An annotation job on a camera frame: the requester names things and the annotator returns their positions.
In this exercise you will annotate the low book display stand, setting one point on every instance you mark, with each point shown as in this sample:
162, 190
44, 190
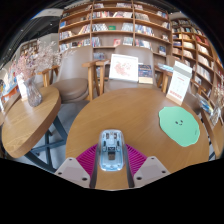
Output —
6, 86

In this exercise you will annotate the white sign card wooden base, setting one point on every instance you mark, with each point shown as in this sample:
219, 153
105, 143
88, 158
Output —
179, 83

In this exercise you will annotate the transparent computer mouse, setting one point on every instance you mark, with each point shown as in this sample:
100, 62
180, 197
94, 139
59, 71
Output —
111, 150

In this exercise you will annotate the glass vase pink flowers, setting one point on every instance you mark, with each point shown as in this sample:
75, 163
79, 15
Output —
33, 95

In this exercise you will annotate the green blob-shaped mouse pad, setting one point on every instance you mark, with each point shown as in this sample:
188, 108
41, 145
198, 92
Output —
180, 126

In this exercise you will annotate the white framed picture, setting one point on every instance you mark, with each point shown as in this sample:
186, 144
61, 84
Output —
123, 68

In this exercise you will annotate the stack of colourful books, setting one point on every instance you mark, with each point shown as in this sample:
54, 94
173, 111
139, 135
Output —
205, 105

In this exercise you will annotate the beige armchair wooden arms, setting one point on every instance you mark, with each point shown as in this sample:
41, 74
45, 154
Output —
194, 101
130, 50
76, 70

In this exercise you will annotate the glass vase dried flowers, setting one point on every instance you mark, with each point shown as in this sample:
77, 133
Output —
216, 115

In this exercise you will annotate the small white sign card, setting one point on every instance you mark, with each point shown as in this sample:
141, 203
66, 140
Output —
22, 88

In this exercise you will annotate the distant wooden bookshelf unit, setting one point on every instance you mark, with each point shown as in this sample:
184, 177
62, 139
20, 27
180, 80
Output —
29, 48

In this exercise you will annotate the dark cover book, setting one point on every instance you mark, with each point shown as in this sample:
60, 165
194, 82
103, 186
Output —
145, 74

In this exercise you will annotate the wide wooden bookshelf unit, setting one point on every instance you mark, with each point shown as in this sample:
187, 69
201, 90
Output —
113, 23

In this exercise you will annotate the stack of blue books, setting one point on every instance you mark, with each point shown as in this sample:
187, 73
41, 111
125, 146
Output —
165, 67

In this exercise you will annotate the white ceiling panel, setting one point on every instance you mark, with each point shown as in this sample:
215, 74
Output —
48, 13

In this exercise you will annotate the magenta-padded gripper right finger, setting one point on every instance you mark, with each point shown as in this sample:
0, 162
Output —
137, 160

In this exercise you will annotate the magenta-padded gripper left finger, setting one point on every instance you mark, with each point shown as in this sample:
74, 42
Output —
86, 160

